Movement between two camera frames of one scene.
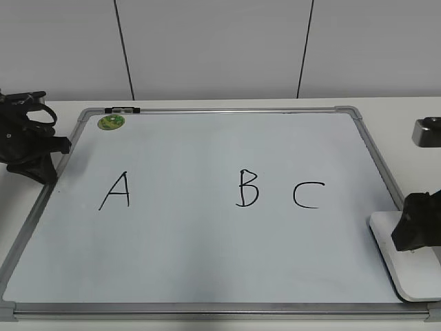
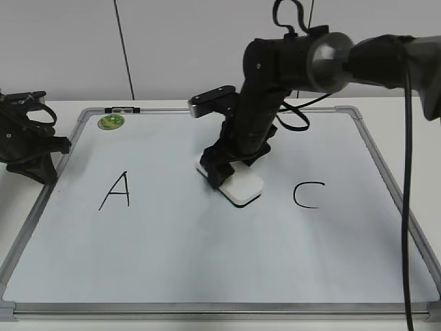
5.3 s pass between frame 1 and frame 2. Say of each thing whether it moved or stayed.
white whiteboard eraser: moved
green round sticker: stayed
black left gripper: stayed
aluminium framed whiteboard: stayed
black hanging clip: stayed
